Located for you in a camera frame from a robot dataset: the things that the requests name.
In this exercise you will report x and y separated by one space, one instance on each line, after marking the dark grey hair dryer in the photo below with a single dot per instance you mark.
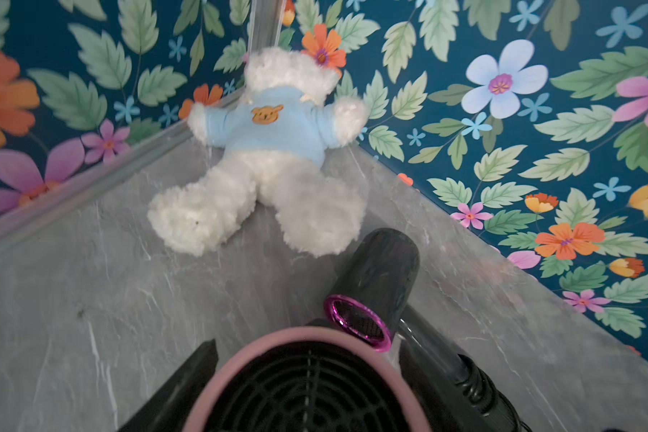
370 301

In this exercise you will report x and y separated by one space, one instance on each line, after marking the white teddy bear blue shirt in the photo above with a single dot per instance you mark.
274 143

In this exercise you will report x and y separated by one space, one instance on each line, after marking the pink hair dryer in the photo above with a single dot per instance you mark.
307 379

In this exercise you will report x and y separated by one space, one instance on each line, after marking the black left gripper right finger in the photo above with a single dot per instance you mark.
453 392

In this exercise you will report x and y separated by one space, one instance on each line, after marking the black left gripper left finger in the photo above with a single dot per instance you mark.
168 409

